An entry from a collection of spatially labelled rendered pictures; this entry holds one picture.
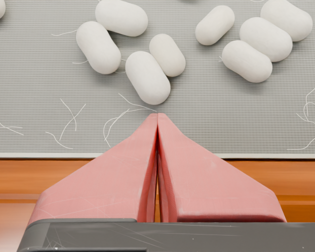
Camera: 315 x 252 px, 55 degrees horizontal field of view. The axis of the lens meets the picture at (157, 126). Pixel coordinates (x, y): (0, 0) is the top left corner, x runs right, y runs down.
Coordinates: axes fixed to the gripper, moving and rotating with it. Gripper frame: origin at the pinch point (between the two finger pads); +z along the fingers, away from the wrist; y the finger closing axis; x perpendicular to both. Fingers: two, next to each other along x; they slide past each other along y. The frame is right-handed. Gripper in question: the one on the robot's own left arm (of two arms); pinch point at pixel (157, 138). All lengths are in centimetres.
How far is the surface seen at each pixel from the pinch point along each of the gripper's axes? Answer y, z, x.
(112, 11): 2.9, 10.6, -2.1
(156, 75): 0.1, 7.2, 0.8
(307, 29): -9.7, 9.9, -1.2
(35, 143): 8.0, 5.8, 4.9
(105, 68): 3.3, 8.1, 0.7
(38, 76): 8.2, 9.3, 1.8
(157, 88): 0.0, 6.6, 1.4
